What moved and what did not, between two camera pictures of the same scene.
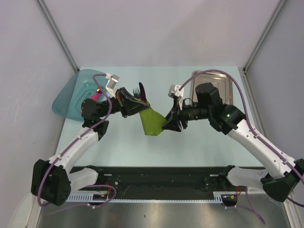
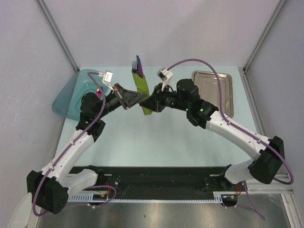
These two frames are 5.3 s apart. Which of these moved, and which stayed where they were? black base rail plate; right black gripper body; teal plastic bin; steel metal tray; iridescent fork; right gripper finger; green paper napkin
Moved: right gripper finger; iridescent fork; right black gripper body; green paper napkin
Stayed: steel metal tray; black base rail plate; teal plastic bin
